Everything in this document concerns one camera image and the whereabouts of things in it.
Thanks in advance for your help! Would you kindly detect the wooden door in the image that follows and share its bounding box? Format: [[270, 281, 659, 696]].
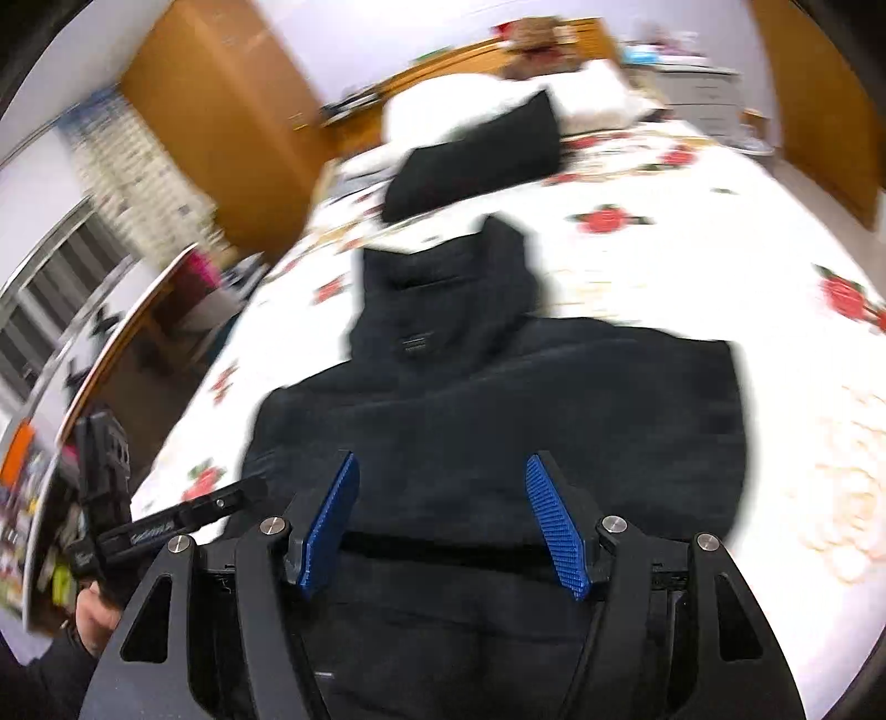
[[751, 0, 886, 231]]

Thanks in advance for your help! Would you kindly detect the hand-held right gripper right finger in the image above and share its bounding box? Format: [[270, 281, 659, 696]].
[[524, 450, 807, 720]]

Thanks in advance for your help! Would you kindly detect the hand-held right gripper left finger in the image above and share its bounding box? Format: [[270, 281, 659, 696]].
[[83, 450, 361, 720]]

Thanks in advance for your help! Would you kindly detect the white drawer cabinet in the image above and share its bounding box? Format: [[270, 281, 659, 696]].
[[651, 59, 746, 140]]

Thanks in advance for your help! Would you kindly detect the white-topped wooden desk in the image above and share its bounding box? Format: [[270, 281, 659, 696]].
[[20, 245, 209, 624]]

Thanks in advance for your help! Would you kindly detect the black padded jacket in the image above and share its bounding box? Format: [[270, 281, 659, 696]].
[[231, 214, 752, 720]]

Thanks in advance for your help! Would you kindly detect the white floral blanket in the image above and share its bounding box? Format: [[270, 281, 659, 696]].
[[131, 117, 886, 720]]

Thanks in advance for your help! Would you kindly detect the barred window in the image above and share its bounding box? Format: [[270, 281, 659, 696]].
[[0, 200, 143, 420]]

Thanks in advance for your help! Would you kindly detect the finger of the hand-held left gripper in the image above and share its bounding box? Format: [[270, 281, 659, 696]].
[[130, 476, 267, 556]]

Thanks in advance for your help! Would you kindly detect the wooden wardrobe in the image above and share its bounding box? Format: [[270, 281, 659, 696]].
[[117, 0, 342, 256]]

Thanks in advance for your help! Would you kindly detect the orange box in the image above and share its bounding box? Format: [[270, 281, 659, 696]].
[[0, 424, 37, 487]]

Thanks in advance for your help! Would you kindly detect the pink basket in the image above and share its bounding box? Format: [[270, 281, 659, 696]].
[[186, 250, 224, 293]]

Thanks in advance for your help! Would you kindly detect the black folded garment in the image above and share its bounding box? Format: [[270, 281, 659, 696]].
[[380, 90, 563, 224]]

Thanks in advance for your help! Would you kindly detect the wooden headboard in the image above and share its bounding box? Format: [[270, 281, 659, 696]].
[[322, 17, 620, 129]]

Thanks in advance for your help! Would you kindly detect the person's left forearm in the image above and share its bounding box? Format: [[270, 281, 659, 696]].
[[26, 623, 106, 720]]

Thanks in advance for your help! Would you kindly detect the patterned curtain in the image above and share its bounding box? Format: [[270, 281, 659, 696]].
[[59, 90, 231, 259]]

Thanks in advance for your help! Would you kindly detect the white pillow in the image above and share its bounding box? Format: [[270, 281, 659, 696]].
[[380, 59, 653, 152]]

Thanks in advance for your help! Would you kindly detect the person's left hand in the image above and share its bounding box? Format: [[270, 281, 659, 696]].
[[75, 583, 123, 659]]

